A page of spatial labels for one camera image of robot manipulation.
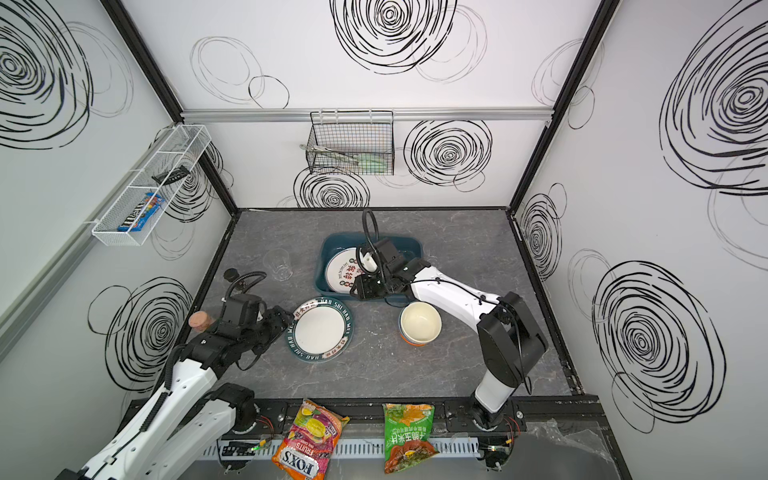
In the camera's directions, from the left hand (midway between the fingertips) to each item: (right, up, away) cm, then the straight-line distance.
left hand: (291, 321), depth 81 cm
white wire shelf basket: (-37, +51, +11) cm, 64 cm away
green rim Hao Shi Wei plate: (+6, -5, +6) cm, 10 cm away
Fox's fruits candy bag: (+8, -25, -14) cm, 30 cm away
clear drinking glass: (-11, +15, +20) cm, 27 cm away
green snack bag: (+31, -21, -13) cm, 40 cm away
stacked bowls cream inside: (+35, -2, +5) cm, 36 cm away
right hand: (+16, +8, +1) cm, 18 cm away
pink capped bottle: (-24, 0, -2) cm, 24 cm away
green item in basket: (+22, +45, +6) cm, 50 cm away
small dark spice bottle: (-21, +12, +8) cm, 25 cm away
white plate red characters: (+10, +12, +21) cm, 26 cm away
